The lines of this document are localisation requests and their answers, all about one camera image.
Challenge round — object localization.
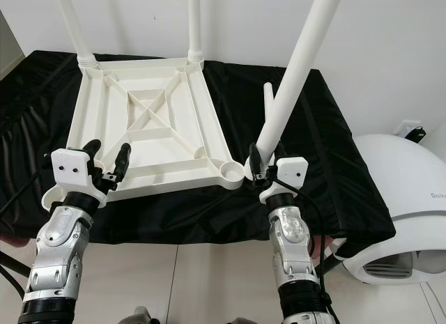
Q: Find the white domed appliance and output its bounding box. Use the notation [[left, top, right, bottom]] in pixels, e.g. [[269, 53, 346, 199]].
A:
[[341, 133, 446, 287]]

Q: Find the black table cover cloth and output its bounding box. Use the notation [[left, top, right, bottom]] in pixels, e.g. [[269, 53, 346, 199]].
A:
[[0, 49, 399, 259]]

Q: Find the white plastic table leg tube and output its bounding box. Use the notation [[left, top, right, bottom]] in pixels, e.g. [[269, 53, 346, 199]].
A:
[[244, 0, 346, 185], [263, 82, 277, 130], [186, 0, 205, 64], [54, 0, 99, 69]]

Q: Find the white wall socket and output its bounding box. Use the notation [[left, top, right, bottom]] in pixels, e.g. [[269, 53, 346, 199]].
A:
[[397, 120, 418, 135]]

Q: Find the grey robot left foot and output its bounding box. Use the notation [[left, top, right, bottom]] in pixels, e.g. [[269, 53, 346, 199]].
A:
[[122, 307, 158, 324]]

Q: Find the black power plug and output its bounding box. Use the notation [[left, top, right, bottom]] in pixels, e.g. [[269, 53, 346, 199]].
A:
[[406, 127, 428, 144]]

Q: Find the white plastic children table top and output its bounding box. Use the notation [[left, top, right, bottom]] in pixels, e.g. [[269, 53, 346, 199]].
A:
[[42, 56, 247, 213]]

